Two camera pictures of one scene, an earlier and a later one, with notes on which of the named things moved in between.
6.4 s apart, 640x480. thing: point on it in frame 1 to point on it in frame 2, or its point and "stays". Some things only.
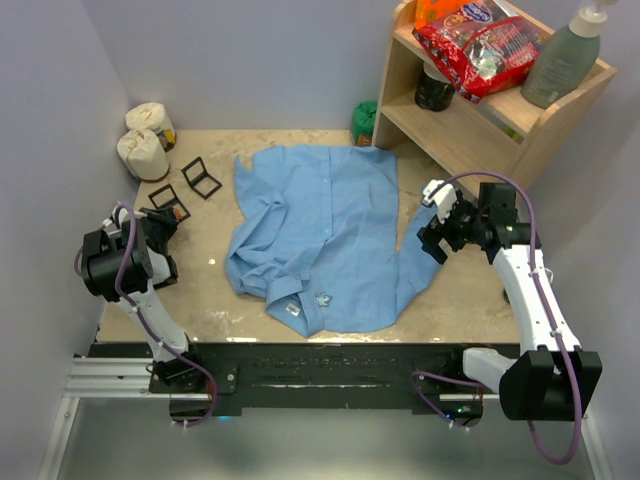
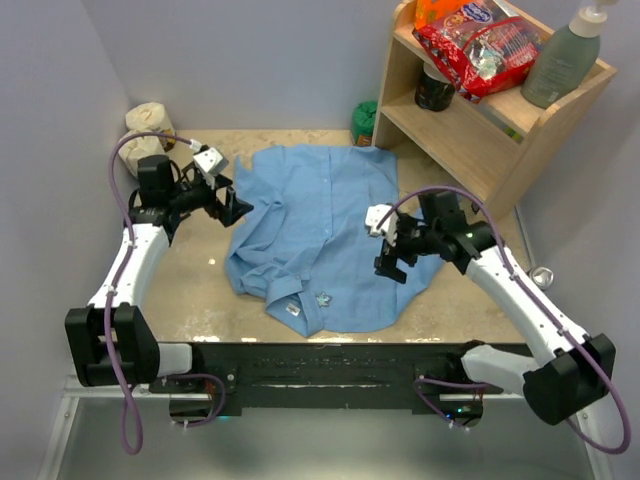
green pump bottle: x=567 y=58 stays
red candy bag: x=487 y=48 stays
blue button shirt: x=315 y=234 stays
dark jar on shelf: x=434 y=91 stays
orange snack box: x=428 y=11 stays
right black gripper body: x=461 y=226 to x=413 y=240
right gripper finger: x=430 y=240 to x=398 y=275
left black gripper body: x=164 y=226 to x=200 y=196
